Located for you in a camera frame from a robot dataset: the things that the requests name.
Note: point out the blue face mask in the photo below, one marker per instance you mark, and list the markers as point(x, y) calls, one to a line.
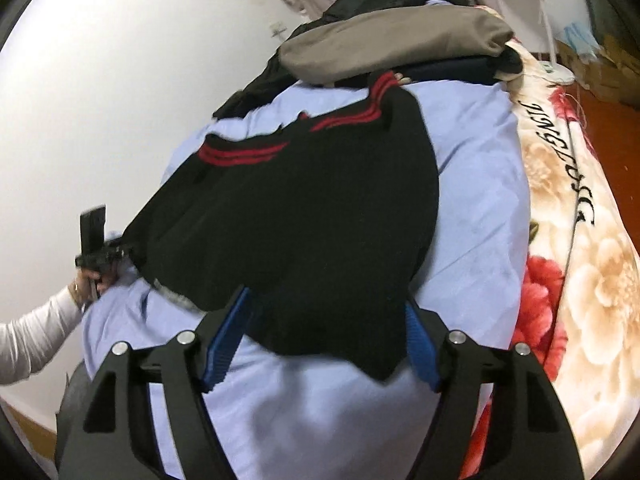
point(580, 40)

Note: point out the black jacket with red trim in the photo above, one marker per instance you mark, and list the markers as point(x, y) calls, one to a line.
point(325, 200)

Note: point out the light blue bed sheet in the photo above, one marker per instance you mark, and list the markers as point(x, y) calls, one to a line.
point(475, 185)

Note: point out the white standing fan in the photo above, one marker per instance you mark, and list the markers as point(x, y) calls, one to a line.
point(547, 25)

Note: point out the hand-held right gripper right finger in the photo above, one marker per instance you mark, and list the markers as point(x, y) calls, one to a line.
point(420, 345)

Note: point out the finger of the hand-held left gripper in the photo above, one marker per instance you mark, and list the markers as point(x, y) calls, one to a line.
point(117, 251)

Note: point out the navy folded garment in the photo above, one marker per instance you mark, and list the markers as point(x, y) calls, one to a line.
point(450, 67)

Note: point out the taupe folded garment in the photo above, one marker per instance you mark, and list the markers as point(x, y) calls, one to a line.
point(390, 40)

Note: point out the floral blanket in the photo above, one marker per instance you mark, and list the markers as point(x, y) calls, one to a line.
point(590, 285)

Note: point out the cardboard box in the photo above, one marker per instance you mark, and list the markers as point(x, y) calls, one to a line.
point(610, 70)

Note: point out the person's left forearm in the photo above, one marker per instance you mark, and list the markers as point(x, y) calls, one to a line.
point(35, 335)

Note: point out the person's left hand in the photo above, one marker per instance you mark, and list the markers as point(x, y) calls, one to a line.
point(105, 282)

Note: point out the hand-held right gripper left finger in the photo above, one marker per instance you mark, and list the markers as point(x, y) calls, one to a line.
point(227, 340)

